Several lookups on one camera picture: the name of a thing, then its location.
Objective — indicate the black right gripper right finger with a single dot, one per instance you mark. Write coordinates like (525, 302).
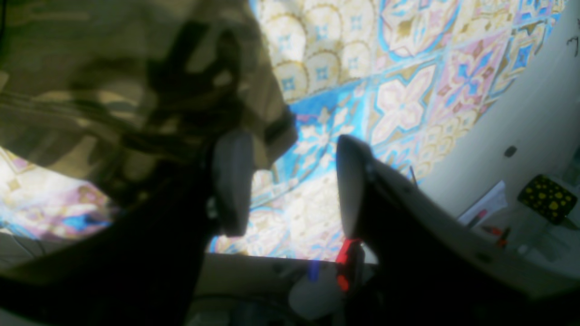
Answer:
(431, 270)

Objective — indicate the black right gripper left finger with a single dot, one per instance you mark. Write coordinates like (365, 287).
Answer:
(143, 269)

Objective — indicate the camouflage T-shirt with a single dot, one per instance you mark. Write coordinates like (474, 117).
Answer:
(124, 93)

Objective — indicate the red black clamp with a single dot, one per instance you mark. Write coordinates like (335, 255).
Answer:
(350, 265)

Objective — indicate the yellow dotted black object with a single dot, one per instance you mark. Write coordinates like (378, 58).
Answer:
(548, 198)

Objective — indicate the patterned tile tablecloth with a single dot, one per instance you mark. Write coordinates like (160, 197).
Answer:
(411, 77)

